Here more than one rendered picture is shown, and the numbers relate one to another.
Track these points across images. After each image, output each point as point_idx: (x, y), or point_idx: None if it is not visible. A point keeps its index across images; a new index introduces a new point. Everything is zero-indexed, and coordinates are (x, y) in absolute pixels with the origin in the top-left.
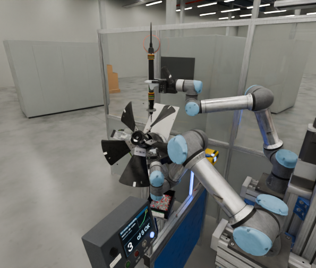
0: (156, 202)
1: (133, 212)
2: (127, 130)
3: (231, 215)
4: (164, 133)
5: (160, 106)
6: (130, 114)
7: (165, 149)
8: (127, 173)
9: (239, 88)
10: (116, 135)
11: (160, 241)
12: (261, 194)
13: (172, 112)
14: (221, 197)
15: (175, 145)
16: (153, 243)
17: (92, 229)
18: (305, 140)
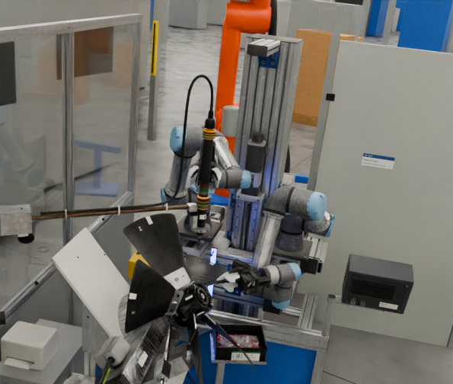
0: (243, 345)
1: (371, 257)
2: (119, 347)
3: (326, 221)
4: (123, 289)
5: (66, 253)
6: (156, 283)
7: (212, 273)
8: (241, 349)
9: (71, 142)
10: (135, 378)
11: (305, 328)
12: None
13: (174, 218)
14: (324, 215)
15: (323, 201)
16: (311, 333)
17: (403, 278)
18: (259, 155)
